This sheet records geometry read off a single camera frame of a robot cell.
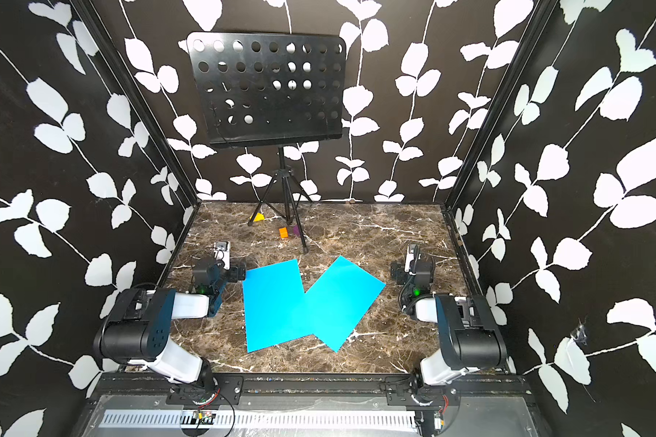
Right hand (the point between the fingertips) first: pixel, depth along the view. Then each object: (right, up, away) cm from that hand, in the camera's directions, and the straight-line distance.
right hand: (409, 256), depth 95 cm
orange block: (-47, +8, +12) cm, 49 cm away
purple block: (-42, +9, +13) cm, 45 cm away
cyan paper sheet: (-48, -17, -1) cm, 51 cm away
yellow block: (-58, +15, +18) cm, 63 cm away
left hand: (-64, +1, 0) cm, 64 cm away
